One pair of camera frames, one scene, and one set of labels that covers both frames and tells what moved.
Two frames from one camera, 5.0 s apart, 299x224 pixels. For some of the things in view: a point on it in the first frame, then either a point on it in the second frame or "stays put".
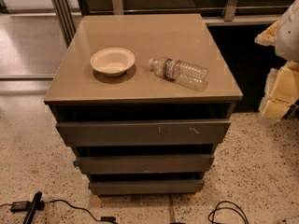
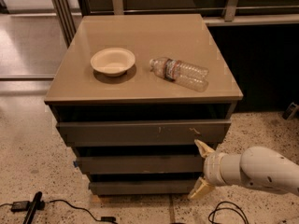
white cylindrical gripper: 289,35 -> 211,168
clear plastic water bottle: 195,77 stays put
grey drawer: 144,163 stays put
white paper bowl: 113,62 stays put
